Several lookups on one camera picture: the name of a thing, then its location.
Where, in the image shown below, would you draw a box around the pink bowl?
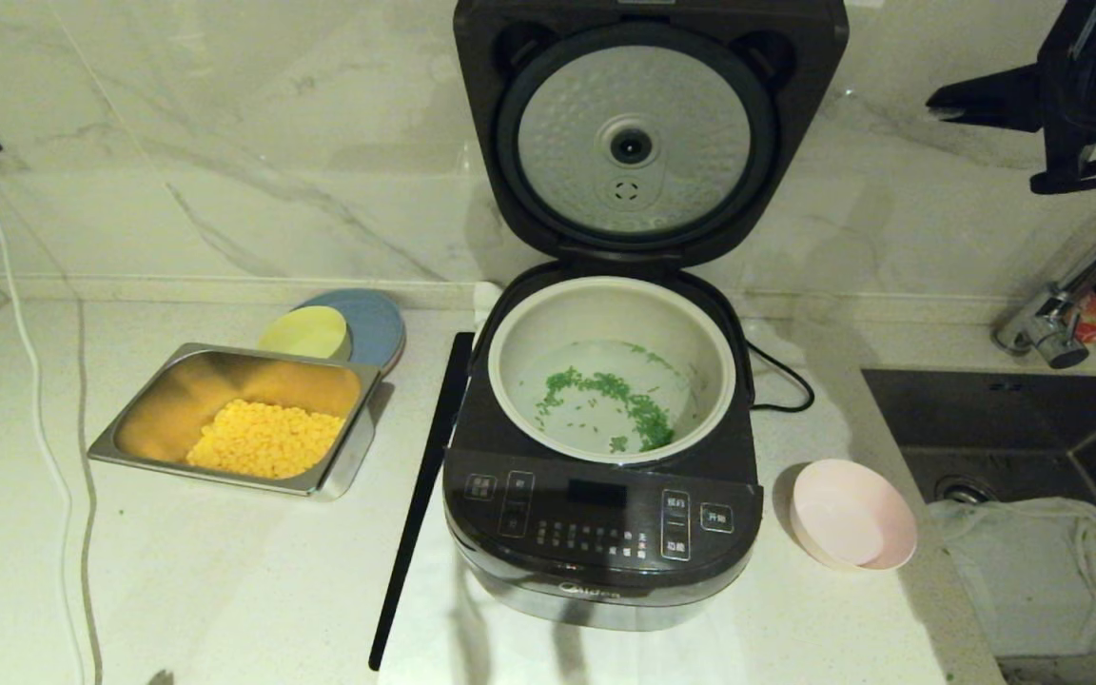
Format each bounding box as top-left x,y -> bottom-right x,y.
791,460 -> 918,572

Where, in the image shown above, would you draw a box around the green grains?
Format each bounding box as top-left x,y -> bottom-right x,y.
531,341 -> 696,454

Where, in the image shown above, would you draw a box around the black rice cooker lid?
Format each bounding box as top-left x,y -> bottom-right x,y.
454,0 -> 851,270

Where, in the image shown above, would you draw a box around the white inner pot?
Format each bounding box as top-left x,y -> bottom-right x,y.
488,277 -> 737,467

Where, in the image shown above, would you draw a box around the black rice cooker body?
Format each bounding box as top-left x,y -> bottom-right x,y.
443,264 -> 764,633

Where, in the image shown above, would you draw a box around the chrome faucet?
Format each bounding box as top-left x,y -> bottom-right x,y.
990,186 -> 1096,370

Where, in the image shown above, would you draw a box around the round metal sink drain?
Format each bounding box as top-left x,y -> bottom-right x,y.
931,473 -> 987,505

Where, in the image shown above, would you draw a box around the white cloth with green specks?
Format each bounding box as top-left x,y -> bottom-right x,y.
929,497 -> 1096,667

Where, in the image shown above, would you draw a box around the blue plate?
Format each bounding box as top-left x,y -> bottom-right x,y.
296,289 -> 407,377

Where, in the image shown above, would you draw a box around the long black flat strip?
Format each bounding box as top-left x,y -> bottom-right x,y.
369,331 -> 475,672

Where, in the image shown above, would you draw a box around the yellow-green small dish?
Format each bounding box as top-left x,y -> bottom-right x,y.
258,305 -> 351,362

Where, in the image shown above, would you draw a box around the yellow corn kernels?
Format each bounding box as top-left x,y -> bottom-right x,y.
186,400 -> 347,480

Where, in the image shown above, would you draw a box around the stainless steel tray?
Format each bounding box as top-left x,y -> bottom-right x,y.
88,342 -> 395,501

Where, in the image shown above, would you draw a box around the black power cable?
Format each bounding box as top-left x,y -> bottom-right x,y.
743,341 -> 815,413

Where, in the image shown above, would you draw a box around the white power cable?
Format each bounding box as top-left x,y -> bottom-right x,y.
0,127 -> 97,685

